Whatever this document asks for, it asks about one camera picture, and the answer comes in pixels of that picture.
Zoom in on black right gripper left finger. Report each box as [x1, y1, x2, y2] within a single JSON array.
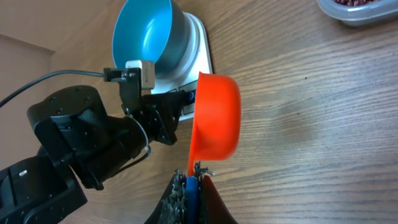
[[155, 169, 187, 224]]

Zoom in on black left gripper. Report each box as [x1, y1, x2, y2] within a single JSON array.
[[120, 90, 197, 146]]

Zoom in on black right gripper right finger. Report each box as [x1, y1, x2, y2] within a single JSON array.
[[194, 162, 238, 224]]

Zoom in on red scoop with blue handle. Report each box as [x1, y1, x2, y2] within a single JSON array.
[[185, 72, 241, 223]]

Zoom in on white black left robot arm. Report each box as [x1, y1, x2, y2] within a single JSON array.
[[1, 85, 194, 223]]

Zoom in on white digital kitchen scale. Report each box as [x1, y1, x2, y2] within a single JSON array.
[[150, 11, 214, 122]]

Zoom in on teal blue bowl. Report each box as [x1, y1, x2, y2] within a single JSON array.
[[112, 0, 190, 77]]

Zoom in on brown cardboard backdrop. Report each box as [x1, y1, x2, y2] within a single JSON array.
[[1, 1, 124, 168]]

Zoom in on red adzuki beans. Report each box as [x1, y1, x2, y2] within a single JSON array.
[[333, 0, 377, 7]]

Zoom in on clear plastic food container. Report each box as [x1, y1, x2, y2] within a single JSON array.
[[317, 0, 397, 27]]

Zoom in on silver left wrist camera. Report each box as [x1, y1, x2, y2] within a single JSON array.
[[125, 60, 155, 90]]

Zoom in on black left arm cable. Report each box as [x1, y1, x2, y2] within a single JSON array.
[[0, 69, 106, 109]]

